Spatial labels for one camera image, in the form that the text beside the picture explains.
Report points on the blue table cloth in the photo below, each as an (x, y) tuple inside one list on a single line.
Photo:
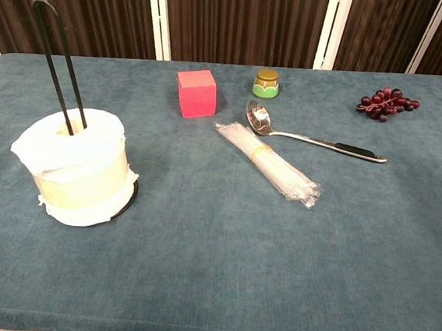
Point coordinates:
[(235, 261)]

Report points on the green and gold jar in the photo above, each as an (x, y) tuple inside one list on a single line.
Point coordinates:
[(266, 84)]

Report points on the pink foam cube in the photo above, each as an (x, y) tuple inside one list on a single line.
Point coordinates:
[(196, 94)]

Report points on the black wire towel holder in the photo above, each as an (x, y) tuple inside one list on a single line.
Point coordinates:
[(59, 60)]

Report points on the white paper towel roll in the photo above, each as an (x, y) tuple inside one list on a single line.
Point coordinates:
[(83, 175)]

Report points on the dark red grape bunch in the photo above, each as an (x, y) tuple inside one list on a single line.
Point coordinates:
[(385, 103)]

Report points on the bundle of clear wrapped straws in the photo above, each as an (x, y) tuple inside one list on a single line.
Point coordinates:
[(268, 162)]

